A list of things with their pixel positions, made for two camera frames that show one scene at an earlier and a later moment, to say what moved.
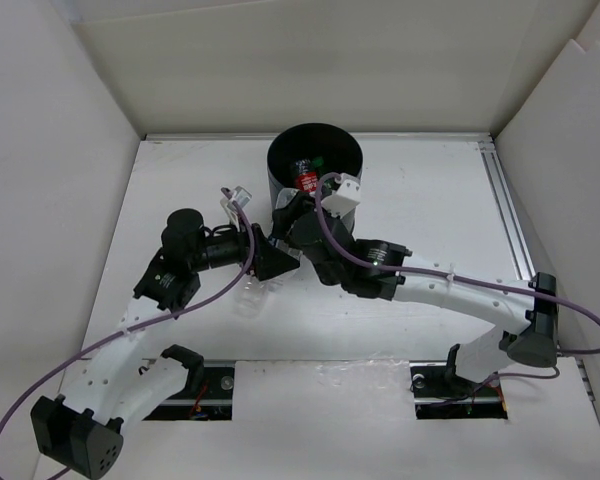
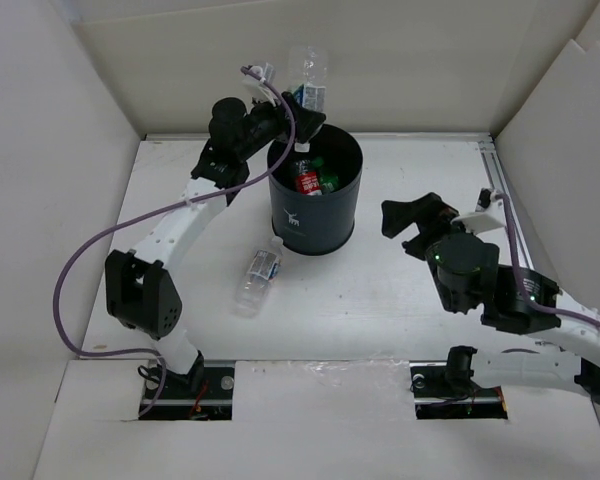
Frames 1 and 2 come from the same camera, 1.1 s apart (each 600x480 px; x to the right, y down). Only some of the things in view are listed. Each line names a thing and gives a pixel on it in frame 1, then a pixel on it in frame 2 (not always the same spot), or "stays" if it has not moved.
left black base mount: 214,402 stays
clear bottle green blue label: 281,245 -> 307,79
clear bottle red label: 305,176 stays
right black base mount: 439,398 stays
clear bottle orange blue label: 252,297 stays
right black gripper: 286,215 -> 398,215
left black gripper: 268,260 -> 305,120
